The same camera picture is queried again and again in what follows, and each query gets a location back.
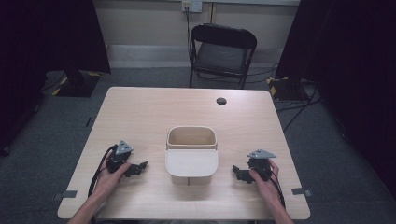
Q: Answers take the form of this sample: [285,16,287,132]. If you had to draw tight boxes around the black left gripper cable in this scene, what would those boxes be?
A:
[87,145,119,198]

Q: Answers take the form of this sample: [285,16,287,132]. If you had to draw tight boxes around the beige bin with flap lid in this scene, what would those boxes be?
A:
[164,125,219,187]

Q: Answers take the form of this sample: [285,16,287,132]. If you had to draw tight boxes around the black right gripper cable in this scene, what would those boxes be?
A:
[268,173,287,209]

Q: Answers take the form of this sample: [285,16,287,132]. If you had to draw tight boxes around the black stand base striped tape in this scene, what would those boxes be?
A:
[266,76,310,102]
[50,70,103,99]

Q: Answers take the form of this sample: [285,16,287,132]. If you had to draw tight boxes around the black wall socket cable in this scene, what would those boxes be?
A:
[185,7,193,64]

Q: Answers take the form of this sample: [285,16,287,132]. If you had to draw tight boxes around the black floor cables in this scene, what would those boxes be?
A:
[274,81,323,133]

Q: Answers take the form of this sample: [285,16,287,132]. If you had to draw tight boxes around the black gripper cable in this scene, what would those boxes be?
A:
[87,145,119,198]
[268,173,287,209]

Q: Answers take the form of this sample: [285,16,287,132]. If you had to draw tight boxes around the person's left hand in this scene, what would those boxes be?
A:
[92,151,133,201]

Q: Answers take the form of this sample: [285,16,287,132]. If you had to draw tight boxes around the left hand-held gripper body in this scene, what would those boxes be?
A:
[106,140,135,175]

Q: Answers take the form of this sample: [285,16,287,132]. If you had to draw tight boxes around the dark curtain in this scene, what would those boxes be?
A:
[275,0,396,202]
[0,0,112,157]

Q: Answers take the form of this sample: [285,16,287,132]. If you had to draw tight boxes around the person's right hand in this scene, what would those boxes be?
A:
[249,159,282,205]

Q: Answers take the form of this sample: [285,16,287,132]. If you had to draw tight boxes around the white wall socket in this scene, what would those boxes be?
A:
[181,0,204,14]

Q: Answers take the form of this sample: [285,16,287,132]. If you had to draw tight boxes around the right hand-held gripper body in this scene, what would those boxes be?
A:
[247,148,277,182]

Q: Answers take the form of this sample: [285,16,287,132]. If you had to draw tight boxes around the black folding chair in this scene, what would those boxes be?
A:
[188,22,259,91]

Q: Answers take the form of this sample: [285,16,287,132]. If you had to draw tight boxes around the grey tape strip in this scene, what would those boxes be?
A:
[290,187,313,198]
[52,189,78,202]

